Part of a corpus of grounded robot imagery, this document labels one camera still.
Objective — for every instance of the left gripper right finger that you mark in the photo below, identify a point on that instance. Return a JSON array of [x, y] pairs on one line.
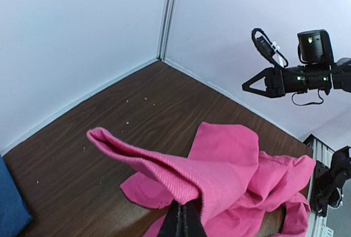
[[192, 226]]

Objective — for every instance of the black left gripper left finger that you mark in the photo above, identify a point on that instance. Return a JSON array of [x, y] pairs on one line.
[[172, 226]]

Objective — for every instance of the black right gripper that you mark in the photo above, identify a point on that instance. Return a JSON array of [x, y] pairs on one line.
[[299, 79]]

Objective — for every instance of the red garment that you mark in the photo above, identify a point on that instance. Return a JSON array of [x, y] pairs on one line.
[[233, 182]]

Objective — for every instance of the dark blue polo shirt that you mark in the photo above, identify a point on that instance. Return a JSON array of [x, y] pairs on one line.
[[15, 215]]

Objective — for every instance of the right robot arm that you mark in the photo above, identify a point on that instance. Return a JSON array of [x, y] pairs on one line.
[[314, 48]]

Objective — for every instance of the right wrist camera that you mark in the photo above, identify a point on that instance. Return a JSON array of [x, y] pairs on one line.
[[270, 51]]

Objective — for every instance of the aluminium front rail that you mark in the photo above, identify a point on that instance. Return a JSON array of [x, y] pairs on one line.
[[323, 153]]

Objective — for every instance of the right aluminium frame post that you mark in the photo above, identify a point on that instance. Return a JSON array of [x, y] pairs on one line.
[[165, 29]]

